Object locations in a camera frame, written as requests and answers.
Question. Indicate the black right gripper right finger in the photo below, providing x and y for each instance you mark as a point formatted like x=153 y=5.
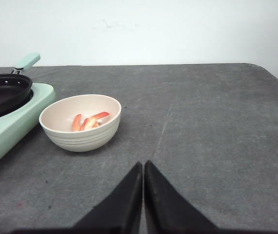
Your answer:
x=168 y=212

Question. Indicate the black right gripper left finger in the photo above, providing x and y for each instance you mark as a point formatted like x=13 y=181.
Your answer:
x=118 y=213

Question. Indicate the orange shrimp piece right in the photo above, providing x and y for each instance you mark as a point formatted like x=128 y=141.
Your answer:
x=91 y=122

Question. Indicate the orange shrimp piece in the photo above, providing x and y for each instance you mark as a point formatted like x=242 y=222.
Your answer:
x=76 y=126
x=91 y=122

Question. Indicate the orange shrimp piece left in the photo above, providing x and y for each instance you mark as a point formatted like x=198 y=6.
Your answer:
x=76 y=126

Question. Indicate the mint green breakfast maker base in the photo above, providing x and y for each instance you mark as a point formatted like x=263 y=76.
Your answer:
x=15 y=125

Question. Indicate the cream ribbed bowl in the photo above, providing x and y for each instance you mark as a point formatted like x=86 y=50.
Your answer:
x=56 y=120

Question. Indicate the black frying pan green handle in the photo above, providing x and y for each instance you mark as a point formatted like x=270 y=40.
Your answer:
x=15 y=88

